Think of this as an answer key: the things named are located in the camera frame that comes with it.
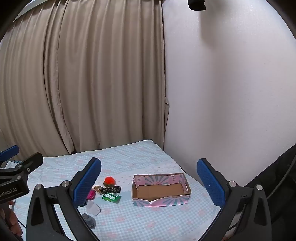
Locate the blue checked bedsheet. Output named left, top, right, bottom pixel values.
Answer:
left=5, top=139, right=222, bottom=241

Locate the dark patterned wrapper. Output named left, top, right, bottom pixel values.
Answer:
left=94, top=185, right=122, bottom=194

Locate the beige curtain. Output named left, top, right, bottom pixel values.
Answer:
left=0, top=0, right=170, bottom=163

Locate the grey sock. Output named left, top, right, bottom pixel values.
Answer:
left=81, top=213, right=96, bottom=229

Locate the pink cardboard box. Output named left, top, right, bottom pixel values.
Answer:
left=131, top=173, right=192, bottom=207

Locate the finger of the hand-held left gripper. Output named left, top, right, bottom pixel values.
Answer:
left=0, top=145, right=19, bottom=164
left=0, top=152, right=43, bottom=183

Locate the green packet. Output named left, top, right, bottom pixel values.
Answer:
left=102, top=193, right=122, bottom=203

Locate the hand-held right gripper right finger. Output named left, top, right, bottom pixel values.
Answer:
left=196, top=158, right=272, bottom=241

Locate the clear plastic wrapper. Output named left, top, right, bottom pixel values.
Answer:
left=85, top=201, right=102, bottom=216

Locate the person's left hand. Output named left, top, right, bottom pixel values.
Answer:
left=0, top=200, right=23, bottom=237

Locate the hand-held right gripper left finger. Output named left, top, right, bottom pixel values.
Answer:
left=26, top=157, right=102, bottom=241

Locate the black mounted object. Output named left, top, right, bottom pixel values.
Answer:
left=187, top=0, right=207, bottom=11

